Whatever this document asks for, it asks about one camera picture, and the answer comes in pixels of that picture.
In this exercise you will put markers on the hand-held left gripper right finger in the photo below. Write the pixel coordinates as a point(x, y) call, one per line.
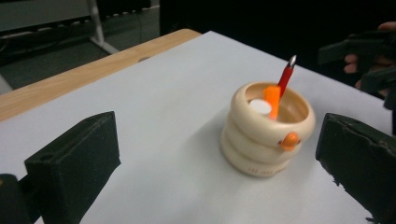
point(361, 158)

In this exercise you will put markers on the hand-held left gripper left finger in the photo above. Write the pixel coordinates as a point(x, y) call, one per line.
point(76, 168)

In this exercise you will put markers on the red pen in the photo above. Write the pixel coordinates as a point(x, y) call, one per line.
point(285, 76)

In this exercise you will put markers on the orange and pink highlighter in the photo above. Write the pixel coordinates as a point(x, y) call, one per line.
point(273, 101)

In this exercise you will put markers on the cream ribbed pen holder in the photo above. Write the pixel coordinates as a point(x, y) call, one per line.
point(264, 146)

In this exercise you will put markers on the green and white glue stick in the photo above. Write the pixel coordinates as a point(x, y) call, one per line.
point(260, 107)

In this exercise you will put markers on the white metal stand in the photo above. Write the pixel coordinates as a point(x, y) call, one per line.
point(46, 12)

